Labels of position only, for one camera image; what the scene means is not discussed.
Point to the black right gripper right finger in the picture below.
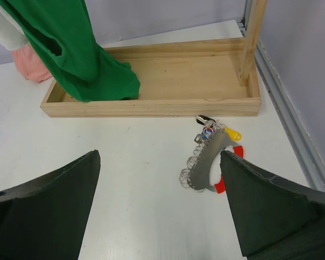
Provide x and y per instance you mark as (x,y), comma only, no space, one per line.
(275,218)

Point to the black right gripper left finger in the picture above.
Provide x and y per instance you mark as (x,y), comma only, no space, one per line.
(46,218)

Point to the yellow key tag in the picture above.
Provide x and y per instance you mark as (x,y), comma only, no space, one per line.
(233,134)

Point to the wooden clothes rack tray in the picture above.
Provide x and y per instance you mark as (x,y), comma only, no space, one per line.
(210,77)

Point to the pink cloth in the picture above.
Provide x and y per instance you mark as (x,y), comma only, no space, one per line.
(29,65)

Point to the green hanging garment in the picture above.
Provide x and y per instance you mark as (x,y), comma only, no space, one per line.
(61,34)

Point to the white hanging garment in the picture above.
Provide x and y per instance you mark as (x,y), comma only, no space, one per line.
(12,36)

